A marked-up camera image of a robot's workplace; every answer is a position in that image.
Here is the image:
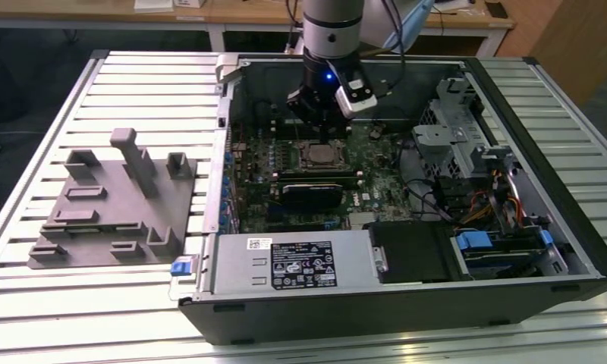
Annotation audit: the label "silver drive cage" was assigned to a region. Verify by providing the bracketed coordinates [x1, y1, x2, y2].
[413, 77, 513, 179]

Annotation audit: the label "black graphics card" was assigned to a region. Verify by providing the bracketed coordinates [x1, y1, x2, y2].
[279, 183, 346, 209]

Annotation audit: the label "green motherboard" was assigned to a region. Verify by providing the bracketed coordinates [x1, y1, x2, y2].
[230, 121, 421, 234]

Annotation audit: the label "silver chipset heatsink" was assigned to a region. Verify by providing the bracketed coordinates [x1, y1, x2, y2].
[349, 212, 379, 228]

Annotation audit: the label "black drive bay cover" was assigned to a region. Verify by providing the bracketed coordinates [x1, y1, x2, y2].
[369, 221, 468, 285]

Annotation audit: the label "grey power supply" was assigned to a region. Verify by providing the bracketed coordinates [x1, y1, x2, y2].
[210, 231, 381, 295]

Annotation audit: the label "wooden desk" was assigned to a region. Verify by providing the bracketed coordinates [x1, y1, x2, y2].
[0, 0, 518, 54]

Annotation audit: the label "hard disk in blue carrier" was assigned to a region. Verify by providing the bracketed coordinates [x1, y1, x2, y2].
[450, 227, 553, 281]

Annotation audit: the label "blue case latch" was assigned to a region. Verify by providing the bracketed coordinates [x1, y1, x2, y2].
[170, 256, 194, 276]

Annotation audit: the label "grey parts rack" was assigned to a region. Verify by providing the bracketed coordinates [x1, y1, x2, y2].
[26, 127, 199, 270]

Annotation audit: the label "wooden cabinet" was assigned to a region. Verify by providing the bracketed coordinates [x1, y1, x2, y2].
[498, 0, 607, 107]

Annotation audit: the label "green RAM stick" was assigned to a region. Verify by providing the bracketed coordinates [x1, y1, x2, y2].
[63, 225, 123, 233]

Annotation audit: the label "black silver PC case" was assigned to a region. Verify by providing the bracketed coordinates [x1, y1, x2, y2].
[176, 52, 607, 346]

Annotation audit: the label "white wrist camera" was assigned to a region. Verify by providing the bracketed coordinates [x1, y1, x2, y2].
[333, 77, 381, 115]

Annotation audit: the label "yellow red power wires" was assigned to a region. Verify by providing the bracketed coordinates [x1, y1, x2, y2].
[460, 189, 526, 228]

